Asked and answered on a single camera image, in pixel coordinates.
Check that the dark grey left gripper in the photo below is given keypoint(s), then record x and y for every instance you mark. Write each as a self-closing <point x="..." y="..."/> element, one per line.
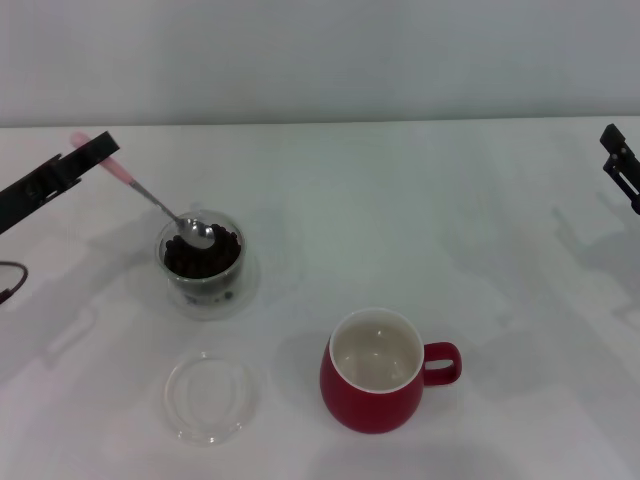
<point x="25" y="200"/>

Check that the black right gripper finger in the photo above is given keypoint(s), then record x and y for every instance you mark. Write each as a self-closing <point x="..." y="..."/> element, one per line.
<point x="617" y="145"/>

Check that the red mug white inside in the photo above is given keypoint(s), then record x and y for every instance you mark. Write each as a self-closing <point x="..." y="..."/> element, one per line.
<point x="365" y="410"/>

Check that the pile of coffee beans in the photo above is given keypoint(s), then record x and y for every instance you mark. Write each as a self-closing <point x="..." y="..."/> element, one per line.
<point x="200" y="262"/>

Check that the clear double-walled glass cup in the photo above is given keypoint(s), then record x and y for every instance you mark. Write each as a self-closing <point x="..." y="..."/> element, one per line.
<point x="205" y="297"/>

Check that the clear round glass dish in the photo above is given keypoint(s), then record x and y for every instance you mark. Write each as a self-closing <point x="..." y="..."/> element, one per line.
<point x="210" y="400"/>

